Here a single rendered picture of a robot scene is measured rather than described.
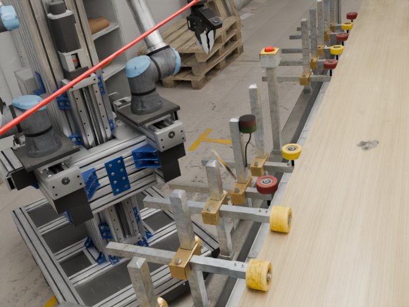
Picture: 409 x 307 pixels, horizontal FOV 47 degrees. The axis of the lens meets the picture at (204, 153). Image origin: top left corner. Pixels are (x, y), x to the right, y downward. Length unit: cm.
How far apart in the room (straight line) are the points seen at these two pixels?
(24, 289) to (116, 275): 70
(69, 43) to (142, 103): 40
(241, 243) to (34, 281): 161
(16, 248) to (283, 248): 228
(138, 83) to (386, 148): 107
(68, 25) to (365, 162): 129
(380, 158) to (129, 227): 129
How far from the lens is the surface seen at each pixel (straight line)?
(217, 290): 167
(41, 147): 201
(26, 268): 323
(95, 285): 257
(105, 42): 486
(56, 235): 302
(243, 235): 186
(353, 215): 161
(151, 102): 214
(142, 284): 119
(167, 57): 218
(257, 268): 132
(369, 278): 140
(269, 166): 203
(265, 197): 180
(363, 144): 198
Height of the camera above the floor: 189
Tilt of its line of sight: 29 degrees down
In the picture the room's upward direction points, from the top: 10 degrees counter-clockwise
